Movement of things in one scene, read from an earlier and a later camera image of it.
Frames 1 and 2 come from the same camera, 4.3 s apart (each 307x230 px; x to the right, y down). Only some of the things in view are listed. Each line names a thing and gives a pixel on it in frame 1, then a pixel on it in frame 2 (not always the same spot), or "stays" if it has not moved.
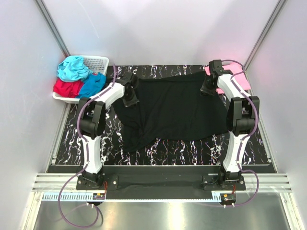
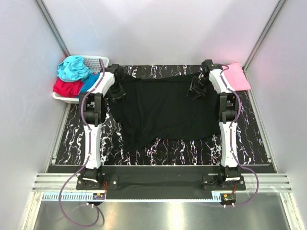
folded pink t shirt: [238, 73] stays
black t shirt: [170, 107] stays
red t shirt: [70, 89] stays
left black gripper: [128, 103] → [121, 94]
